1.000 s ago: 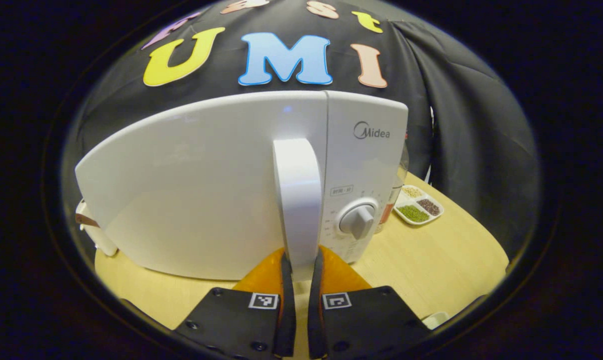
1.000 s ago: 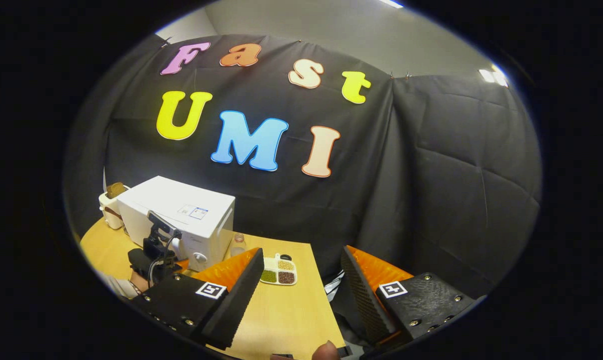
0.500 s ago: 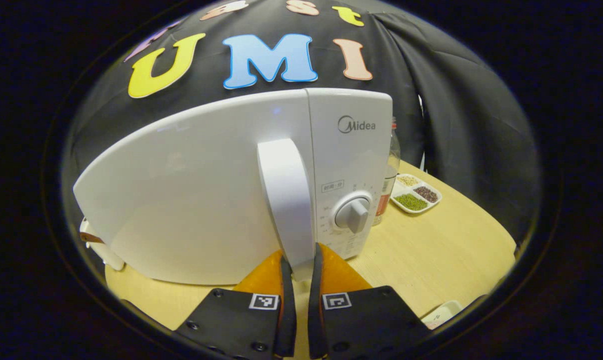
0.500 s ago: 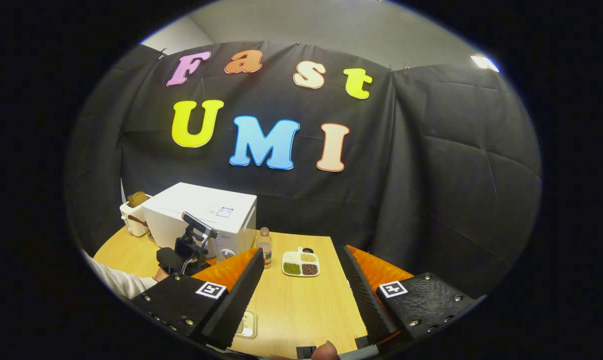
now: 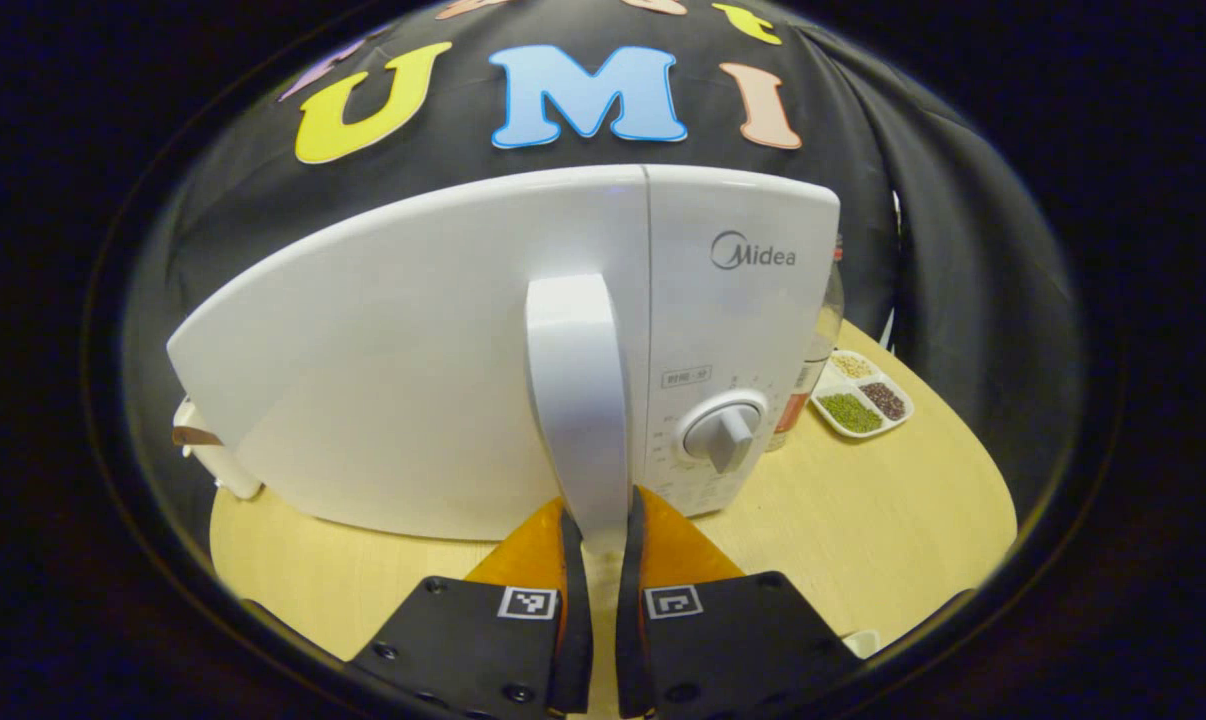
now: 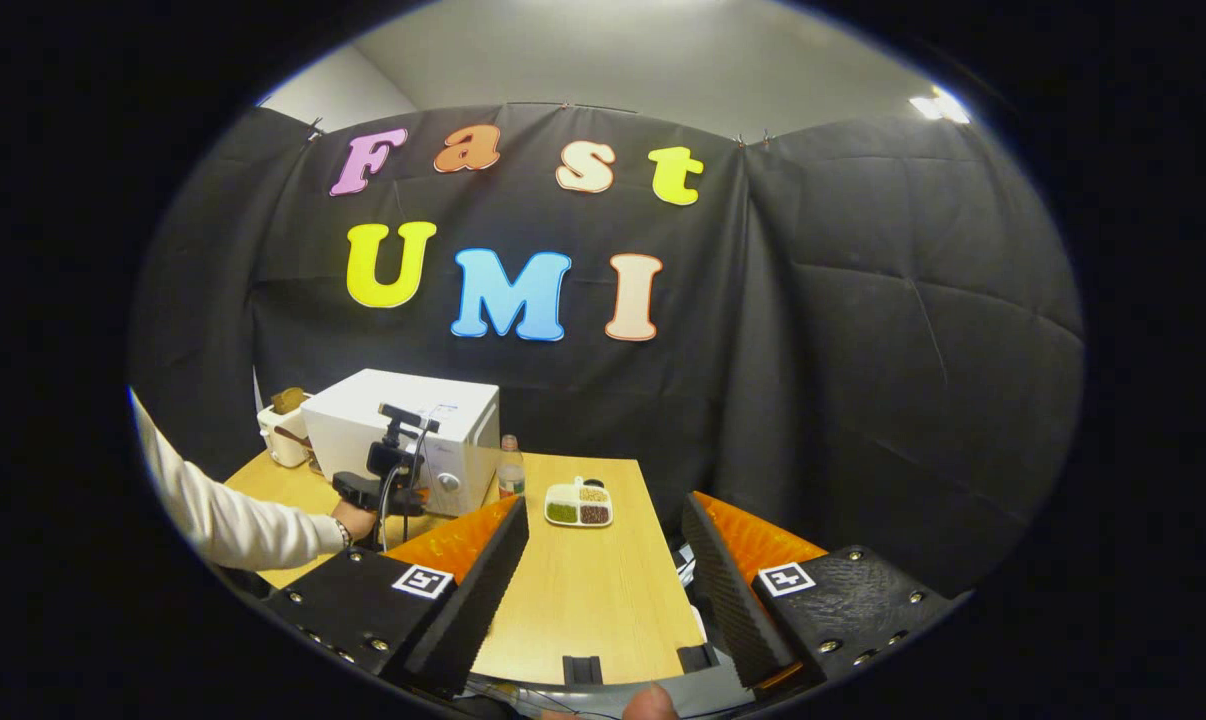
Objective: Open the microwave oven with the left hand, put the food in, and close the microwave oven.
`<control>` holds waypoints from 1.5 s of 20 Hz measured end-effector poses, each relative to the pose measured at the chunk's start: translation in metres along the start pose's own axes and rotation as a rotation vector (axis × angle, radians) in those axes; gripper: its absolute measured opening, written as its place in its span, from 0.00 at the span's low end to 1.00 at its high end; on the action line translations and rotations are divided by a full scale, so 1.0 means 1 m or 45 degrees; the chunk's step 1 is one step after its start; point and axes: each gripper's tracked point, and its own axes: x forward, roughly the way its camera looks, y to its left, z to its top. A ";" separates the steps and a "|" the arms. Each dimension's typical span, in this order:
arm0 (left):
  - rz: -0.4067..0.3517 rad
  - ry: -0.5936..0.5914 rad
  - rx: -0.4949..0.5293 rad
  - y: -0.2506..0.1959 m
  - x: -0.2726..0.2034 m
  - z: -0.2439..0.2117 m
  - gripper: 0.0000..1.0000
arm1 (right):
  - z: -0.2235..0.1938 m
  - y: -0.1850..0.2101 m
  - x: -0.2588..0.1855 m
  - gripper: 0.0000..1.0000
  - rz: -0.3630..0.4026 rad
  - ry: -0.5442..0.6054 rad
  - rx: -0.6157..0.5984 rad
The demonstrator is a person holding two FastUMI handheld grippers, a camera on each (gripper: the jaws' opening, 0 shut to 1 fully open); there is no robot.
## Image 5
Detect pile of red beans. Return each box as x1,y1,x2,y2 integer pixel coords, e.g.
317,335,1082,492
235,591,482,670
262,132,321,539
860,381,908,422

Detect white divided dish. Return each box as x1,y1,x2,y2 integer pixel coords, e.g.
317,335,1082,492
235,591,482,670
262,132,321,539
810,349,915,441

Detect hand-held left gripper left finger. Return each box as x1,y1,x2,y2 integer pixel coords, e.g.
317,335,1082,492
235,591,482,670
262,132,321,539
346,497,596,720

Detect pile of green mung beans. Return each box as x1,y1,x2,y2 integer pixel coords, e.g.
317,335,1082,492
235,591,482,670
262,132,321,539
818,392,882,434

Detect clear plastic bottle red label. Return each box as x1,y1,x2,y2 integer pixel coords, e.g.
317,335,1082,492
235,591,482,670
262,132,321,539
763,235,847,453

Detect white microwave oven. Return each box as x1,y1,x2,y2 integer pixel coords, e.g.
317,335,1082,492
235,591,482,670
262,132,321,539
166,163,844,561

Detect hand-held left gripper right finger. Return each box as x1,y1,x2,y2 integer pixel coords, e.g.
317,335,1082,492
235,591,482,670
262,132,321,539
615,485,864,720

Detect black backdrop cloth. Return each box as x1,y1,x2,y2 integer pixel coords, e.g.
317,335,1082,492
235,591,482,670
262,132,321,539
123,0,1079,641

